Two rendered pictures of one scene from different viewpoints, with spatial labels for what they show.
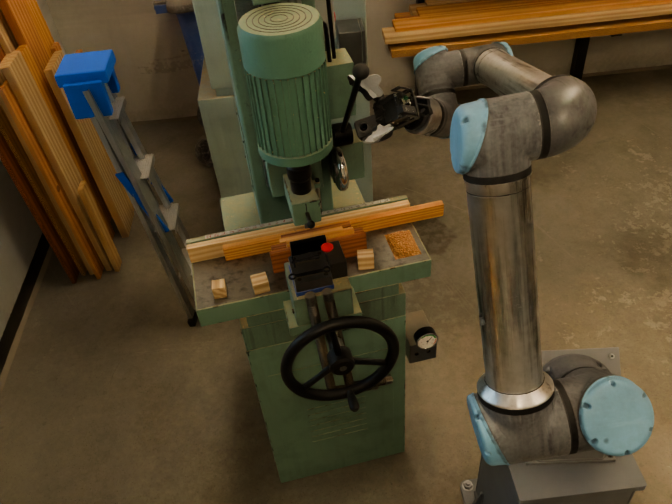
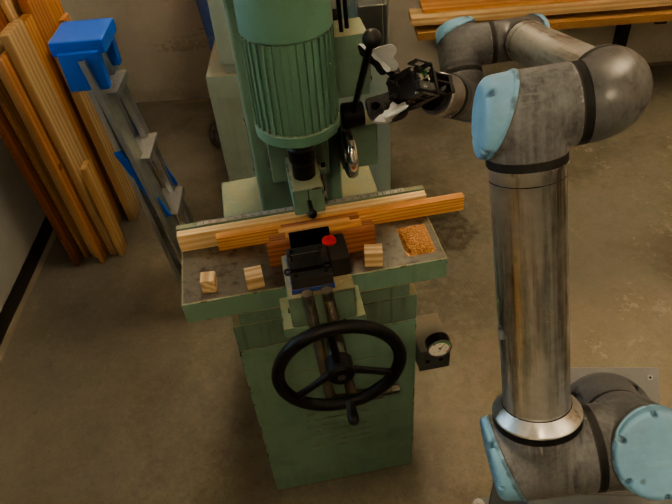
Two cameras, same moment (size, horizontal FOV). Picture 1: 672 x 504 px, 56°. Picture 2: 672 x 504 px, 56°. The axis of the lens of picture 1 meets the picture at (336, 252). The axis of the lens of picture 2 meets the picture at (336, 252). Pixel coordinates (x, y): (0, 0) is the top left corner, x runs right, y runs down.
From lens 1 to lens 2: 18 cm
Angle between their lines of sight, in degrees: 2
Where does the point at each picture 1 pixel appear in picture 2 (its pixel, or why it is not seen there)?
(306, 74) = (308, 40)
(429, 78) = (453, 53)
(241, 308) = (232, 304)
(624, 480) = not seen: outside the picture
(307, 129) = (309, 105)
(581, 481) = not seen: outside the picture
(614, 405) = (654, 440)
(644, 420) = not seen: outside the picture
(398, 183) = (419, 174)
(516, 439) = (536, 474)
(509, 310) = (534, 324)
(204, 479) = (196, 481)
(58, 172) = (60, 149)
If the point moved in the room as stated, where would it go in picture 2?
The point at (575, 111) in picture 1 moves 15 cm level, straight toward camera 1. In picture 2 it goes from (627, 87) to (613, 148)
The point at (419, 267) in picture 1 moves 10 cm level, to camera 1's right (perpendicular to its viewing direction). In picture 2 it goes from (433, 266) to (477, 264)
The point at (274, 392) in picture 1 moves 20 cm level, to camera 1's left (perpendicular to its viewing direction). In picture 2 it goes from (270, 396) to (194, 399)
